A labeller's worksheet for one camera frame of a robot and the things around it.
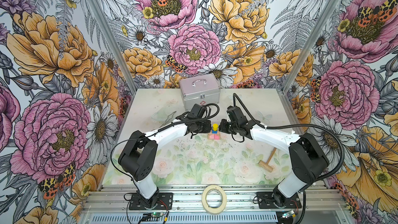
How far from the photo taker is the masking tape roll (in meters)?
0.71

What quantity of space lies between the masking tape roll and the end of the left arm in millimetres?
273

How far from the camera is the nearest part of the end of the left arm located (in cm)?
67
